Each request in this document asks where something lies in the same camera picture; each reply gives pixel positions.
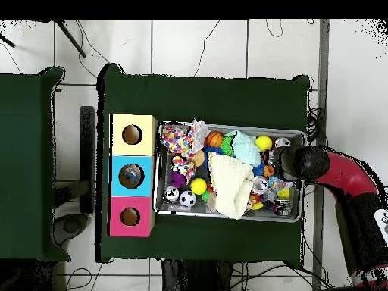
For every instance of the small polka dot cloth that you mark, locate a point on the small polka dot cloth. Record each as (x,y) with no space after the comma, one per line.
(185,166)

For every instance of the clear plastic packet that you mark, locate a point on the clear plastic packet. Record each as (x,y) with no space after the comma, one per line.
(132,175)

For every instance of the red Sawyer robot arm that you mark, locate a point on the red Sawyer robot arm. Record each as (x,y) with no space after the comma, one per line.
(345,175)

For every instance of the wooden three-hole box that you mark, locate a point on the wooden three-hole box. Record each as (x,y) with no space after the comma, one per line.
(145,121)

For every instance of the shallow silver mesh bin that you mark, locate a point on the shallow silver mesh bin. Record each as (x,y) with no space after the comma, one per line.
(266,215)

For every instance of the blue spiky ball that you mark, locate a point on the blue spiky ball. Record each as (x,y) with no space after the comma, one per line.
(209,150)
(257,170)

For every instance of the yellow foam ball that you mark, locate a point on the yellow foam ball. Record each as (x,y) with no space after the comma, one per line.
(263,143)
(198,185)

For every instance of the large polka dot cloth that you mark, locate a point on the large polka dot cloth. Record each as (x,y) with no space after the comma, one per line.
(177,139)

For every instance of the orange toy basketball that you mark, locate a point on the orange toy basketball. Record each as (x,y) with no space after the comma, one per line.
(214,138)

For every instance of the green spiky ball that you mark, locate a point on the green spiky ball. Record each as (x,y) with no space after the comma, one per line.
(226,145)

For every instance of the small soccer ball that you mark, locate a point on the small soccer ball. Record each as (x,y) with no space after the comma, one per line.
(188,198)

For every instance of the cream waffle cloth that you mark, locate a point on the cream waffle cloth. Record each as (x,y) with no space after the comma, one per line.
(230,185)

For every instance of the mint green waffle cloth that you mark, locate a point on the mint green waffle cloth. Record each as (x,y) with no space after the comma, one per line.
(245,147)

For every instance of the dark green tablecloth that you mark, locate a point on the dark green tablecloth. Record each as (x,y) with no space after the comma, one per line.
(212,100)

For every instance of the silver drink can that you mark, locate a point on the silver drink can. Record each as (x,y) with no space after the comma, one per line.
(260,185)
(282,142)

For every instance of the orange plastic grid tray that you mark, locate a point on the orange plastic grid tray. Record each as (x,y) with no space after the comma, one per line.
(268,170)

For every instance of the blue globe ball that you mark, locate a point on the blue globe ball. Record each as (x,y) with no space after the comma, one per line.
(275,182)

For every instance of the black flat panel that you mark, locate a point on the black flat panel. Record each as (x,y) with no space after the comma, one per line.
(87,136)

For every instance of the dark green side-table cloth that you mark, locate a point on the dark green side-table cloth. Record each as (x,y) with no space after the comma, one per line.
(24,151)

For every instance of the black tripod leg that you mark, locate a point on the black tripod leg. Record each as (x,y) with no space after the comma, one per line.
(7,41)
(71,38)

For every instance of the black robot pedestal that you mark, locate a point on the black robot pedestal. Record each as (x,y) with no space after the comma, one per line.
(194,275)

